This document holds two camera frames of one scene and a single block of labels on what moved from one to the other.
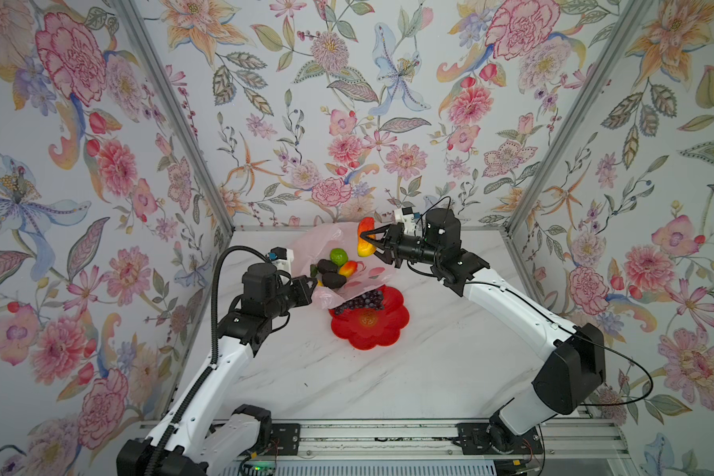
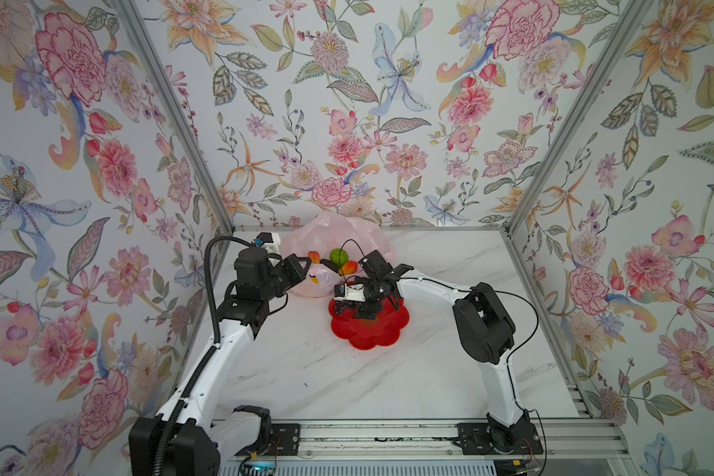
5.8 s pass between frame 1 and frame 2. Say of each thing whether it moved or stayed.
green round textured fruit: stayed
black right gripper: moved
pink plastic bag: moved
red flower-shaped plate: stayed
